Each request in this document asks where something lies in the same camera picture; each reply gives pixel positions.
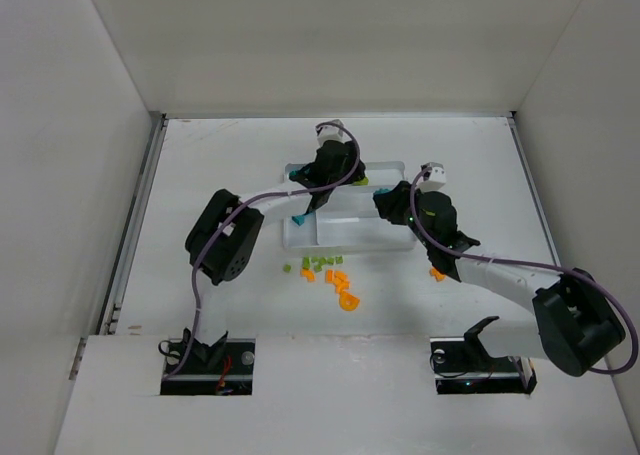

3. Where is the olive green lego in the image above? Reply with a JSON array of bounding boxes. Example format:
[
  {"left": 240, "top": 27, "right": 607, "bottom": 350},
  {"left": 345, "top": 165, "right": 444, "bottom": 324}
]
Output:
[{"left": 352, "top": 177, "right": 369, "bottom": 186}]

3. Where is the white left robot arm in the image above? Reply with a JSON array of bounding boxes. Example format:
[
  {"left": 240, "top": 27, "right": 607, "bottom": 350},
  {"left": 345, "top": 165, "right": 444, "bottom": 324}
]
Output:
[{"left": 179, "top": 140, "right": 366, "bottom": 365}]

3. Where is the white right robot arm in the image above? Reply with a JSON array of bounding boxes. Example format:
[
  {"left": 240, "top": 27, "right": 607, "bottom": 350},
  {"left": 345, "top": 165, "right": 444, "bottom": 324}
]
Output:
[{"left": 373, "top": 181, "right": 637, "bottom": 377}]

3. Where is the white divided sorting tray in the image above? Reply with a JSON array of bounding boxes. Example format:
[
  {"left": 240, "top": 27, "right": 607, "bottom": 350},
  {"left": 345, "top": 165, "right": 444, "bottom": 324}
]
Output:
[{"left": 282, "top": 161, "right": 416, "bottom": 255}]

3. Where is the green lego row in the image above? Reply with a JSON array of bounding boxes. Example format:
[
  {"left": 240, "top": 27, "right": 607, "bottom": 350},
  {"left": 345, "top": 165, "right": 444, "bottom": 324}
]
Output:
[{"left": 301, "top": 255, "right": 344, "bottom": 269}]

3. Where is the orange curved lego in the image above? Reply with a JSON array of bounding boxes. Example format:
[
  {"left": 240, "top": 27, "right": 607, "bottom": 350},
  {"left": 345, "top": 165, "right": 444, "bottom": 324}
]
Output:
[{"left": 300, "top": 268, "right": 316, "bottom": 283}]

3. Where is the orange lego cluster piece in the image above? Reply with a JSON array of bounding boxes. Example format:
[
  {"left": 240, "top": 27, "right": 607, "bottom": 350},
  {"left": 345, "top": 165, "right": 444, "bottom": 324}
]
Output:
[{"left": 325, "top": 270, "right": 350, "bottom": 294}]

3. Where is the orange arch lego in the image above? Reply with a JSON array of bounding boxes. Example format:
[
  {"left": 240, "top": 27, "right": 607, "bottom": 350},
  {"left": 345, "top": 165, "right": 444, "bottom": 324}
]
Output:
[{"left": 339, "top": 293, "right": 360, "bottom": 312}]

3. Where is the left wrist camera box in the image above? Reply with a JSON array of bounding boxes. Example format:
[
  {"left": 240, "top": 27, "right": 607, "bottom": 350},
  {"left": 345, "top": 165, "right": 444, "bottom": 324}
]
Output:
[{"left": 316, "top": 119, "right": 344, "bottom": 147}]

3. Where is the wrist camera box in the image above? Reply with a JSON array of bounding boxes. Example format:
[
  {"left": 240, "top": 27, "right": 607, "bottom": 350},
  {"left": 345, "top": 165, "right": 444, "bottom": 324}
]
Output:
[
  {"left": 316, "top": 119, "right": 344, "bottom": 147},
  {"left": 418, "top": 162, "right": 446, "bottom": 192}
]

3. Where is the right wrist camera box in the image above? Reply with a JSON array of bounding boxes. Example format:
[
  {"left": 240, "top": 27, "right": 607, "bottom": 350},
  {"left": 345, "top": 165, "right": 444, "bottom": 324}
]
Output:
[{"left": 418, "top": 162, "right": 446, "bottom": 192}]

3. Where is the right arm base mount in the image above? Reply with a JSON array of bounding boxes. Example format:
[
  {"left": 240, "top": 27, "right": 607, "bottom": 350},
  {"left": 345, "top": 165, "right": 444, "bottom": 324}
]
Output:
[{"left": 429, "top": 316, "right": 537, "bottom": 395}]

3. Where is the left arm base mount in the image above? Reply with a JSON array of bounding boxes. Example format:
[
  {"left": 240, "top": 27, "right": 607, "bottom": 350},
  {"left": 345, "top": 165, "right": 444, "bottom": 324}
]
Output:
[{"left": 158, "top": 328, "right": 256, "bottom": 397}]

